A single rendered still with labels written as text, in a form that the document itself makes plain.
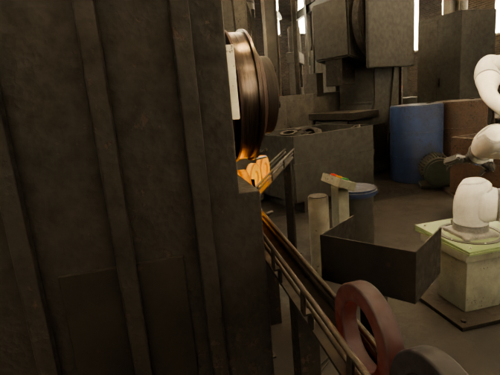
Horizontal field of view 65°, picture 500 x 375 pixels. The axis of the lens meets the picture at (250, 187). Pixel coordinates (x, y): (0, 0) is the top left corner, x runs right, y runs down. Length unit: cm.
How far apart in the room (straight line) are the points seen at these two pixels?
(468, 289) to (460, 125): 314
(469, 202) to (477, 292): 44
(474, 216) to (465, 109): 307
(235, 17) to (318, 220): 249
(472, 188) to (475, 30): 448
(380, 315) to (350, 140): 346
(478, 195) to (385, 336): 148
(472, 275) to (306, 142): 204
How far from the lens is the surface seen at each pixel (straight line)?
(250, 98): 128
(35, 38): 102
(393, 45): 517
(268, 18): 1061
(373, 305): 69
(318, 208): 232
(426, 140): 483
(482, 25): 650
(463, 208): 211
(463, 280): 219
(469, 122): 511
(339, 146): 398
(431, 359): 60
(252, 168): 199
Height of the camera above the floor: 111
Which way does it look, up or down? 13 degrees down
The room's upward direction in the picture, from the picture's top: 5 degrees counter-clockwise
